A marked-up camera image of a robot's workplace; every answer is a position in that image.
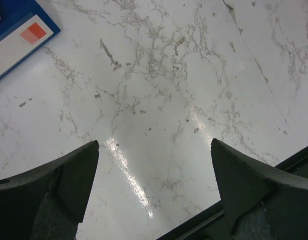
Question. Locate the blue binder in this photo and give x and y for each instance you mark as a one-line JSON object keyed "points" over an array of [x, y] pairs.
{"points": [[24, 28]]}

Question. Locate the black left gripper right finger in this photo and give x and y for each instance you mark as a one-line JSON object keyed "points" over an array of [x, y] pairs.
{"points": [[259, 201]]}

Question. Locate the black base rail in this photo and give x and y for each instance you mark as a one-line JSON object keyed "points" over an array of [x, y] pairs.
{"points": [[211, 223]]}

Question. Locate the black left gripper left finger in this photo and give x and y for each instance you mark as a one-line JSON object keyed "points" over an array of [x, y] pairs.
{"points": [[49, 201]]}

